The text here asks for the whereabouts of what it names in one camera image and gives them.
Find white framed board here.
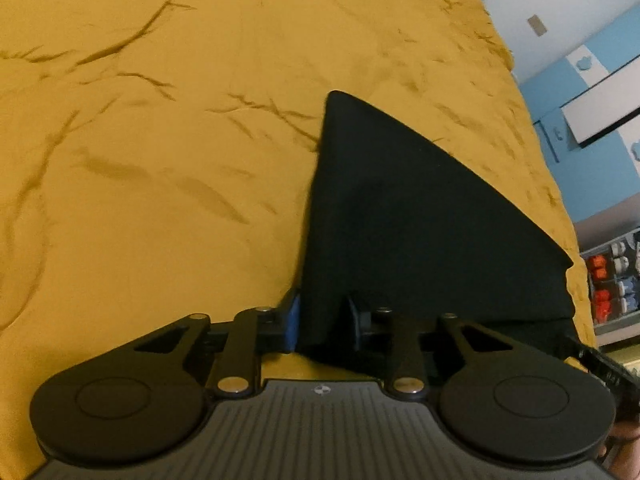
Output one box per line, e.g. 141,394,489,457
560,62,640,149

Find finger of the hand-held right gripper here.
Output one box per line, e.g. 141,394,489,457
561,334,640,423

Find sock storage organizer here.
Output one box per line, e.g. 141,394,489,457
580,227,640,347

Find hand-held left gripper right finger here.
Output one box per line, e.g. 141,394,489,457
340,296,523,397

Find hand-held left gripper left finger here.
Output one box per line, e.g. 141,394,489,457
132,290,302,395

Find black pants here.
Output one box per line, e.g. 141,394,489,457
295,90,576,376

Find yellow blanket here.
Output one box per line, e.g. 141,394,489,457
0,0,598,480

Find blue wardrobe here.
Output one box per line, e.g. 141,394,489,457
517,2,640,226

